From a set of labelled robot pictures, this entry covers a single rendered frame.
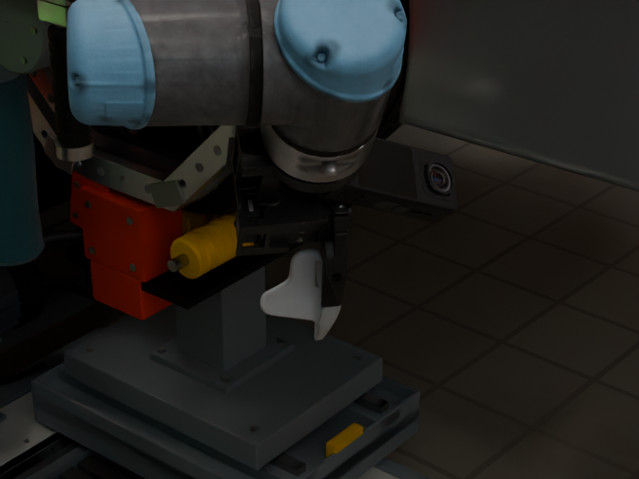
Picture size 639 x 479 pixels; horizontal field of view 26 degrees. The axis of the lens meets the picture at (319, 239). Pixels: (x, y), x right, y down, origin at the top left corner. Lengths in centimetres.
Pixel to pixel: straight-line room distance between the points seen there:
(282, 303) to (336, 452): 102
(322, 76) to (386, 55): 4
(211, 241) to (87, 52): 106
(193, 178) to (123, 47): 97
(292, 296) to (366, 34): 30
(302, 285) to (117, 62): 30
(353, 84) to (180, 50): 10
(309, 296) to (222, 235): 82
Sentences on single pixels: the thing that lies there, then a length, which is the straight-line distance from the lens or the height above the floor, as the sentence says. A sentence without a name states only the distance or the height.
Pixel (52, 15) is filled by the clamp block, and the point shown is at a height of 91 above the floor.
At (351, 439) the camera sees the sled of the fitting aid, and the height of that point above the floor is 17.
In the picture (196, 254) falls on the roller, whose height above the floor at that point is 53.
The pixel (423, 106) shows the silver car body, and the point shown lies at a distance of 160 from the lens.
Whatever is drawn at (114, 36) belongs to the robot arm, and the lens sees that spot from 79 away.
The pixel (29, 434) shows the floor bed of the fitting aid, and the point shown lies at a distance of 228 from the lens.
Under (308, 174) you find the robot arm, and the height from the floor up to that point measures 100.
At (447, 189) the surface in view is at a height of 94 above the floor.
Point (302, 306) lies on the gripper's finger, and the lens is 103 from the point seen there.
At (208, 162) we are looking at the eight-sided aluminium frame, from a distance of 172.
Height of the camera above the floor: 136
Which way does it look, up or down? 27 degrees down
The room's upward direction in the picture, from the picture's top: straight up
